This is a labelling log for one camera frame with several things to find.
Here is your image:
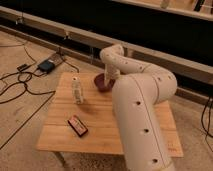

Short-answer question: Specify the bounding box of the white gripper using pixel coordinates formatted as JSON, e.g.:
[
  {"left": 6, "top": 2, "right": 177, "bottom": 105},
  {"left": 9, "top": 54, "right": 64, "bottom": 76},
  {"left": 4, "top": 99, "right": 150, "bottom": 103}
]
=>
[{"left": 104, "top": 64, "right": 120, "bottom": 87}]

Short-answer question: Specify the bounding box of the dark red ceramic bowl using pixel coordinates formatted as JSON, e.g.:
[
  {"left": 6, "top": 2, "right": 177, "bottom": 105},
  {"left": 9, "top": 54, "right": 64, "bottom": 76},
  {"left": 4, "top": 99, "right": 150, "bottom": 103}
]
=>
[{"left": 94, "top": 73, "right": 115, "bottom": 92}]

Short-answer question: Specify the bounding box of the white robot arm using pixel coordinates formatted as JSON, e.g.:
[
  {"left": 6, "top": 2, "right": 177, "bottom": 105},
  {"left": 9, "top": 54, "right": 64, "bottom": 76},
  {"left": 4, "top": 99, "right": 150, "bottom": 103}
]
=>
[{"left": 100, "top": 44, "right": 177, "bottom": 171}]

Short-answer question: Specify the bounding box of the clear plastic bottle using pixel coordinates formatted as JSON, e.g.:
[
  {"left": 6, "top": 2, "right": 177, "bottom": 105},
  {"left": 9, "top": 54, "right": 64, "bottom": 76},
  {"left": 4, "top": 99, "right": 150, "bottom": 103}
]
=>
[{"left": 72, "top": 77, "right": 84, "bottom": 104}]

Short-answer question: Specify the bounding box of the wooden table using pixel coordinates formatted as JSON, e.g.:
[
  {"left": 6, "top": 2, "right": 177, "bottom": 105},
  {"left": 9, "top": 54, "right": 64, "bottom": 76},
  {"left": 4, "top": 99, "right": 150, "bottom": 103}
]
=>
[{"left": 37, "top": 73, "right": 183, "bottom": 157}]

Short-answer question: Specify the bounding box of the black red flat box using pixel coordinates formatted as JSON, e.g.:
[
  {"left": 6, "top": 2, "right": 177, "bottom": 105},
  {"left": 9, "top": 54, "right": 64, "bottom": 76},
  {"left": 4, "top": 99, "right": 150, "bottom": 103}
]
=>
[{"left": 68, "top": 115, "right": 88, "bottom": 137}]

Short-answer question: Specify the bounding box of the dark blue power box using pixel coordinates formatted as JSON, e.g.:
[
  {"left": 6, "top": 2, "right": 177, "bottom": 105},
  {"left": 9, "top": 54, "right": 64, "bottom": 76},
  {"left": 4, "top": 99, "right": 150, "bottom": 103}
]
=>
[{"left": 38, "top": 60, "right": 55, "bottom": 73}]

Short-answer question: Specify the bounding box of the small black adapter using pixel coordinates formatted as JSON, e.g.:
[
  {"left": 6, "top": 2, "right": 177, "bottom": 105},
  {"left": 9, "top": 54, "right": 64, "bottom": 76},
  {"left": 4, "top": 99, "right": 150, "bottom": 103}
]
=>
[{"left": 17, "top": 64, "right": 30, "bottom": 72}]

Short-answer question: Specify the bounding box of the metal table leg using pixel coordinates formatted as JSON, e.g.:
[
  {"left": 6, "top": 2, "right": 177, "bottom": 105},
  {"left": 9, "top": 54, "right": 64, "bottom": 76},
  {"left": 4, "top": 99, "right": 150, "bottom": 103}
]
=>
[{"left": 53, "top": 152, "right": 68, "bottom": 169}]

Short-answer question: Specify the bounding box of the black cable at right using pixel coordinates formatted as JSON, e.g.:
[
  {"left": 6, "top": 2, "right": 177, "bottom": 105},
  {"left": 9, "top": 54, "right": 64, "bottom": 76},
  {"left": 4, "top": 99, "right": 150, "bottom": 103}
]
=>
[{"left": 200, "top": 96, "right": 213, "bottom": 139}]

